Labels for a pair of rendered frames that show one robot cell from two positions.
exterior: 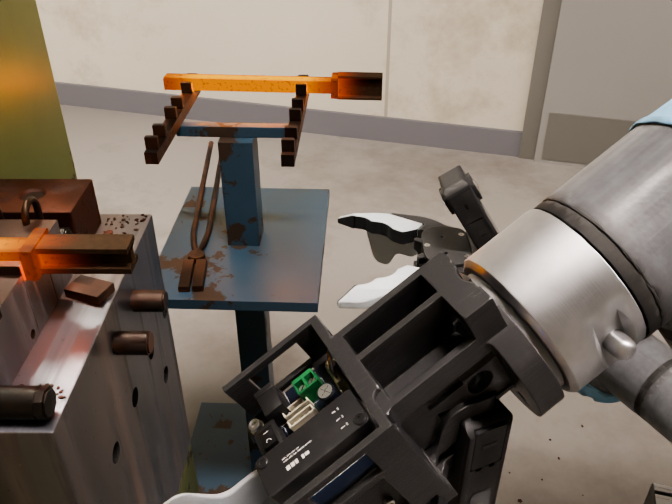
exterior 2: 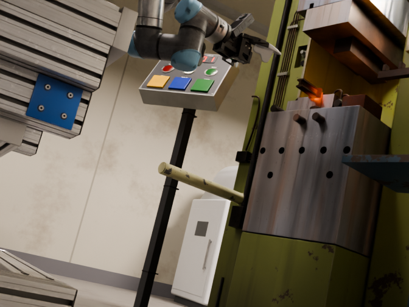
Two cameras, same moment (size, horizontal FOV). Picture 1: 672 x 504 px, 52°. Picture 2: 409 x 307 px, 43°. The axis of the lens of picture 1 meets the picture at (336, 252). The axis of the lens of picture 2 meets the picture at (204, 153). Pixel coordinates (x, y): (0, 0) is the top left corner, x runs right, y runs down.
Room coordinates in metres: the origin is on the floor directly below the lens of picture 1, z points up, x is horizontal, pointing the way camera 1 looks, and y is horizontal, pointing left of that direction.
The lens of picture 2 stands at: (1.65, -1.12, 0.30)
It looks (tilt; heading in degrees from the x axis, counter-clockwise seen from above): 12 degrees up; 138
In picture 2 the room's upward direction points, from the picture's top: 13 degrees clockwise
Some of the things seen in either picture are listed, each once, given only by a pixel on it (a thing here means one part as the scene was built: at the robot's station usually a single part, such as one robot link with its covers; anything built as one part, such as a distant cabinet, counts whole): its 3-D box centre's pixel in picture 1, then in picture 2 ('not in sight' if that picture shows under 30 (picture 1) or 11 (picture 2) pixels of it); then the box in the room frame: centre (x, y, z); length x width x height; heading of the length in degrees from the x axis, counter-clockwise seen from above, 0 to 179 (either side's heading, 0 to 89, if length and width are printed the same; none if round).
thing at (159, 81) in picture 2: not in sight; (158, 82); (-0.05, 0.07, 1.01); 0.07 x 0.05 x 0.07; 25
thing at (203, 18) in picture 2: not in sight; (195, 17); (0.57, -0.30, 0.98); 0.11 x 0.08 x 0.09; 90
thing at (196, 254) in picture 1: (206, 202); not in sight; (1.23, 0.27, 0.68); 0.60 x 0.04 x 0.01; 4
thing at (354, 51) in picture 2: not in sight; (362, 61); (0.57, 0.56, 1.24); 0.30 x 0.07 x 0.06; 90
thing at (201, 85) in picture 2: not in sight; (202, 86); (0.13, 0.15, 1.01); 0.07 x 0.05 x 0.07; 25
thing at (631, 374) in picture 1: (618, 354); (182, 49); (0.55, -0.31, 0.88); 0.11 x 0.08 x 0.11; 28
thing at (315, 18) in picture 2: not in sight; (355, 40); (0.55, 0.52, 1.32); 0.42 x 0.20 x 0.10; 90
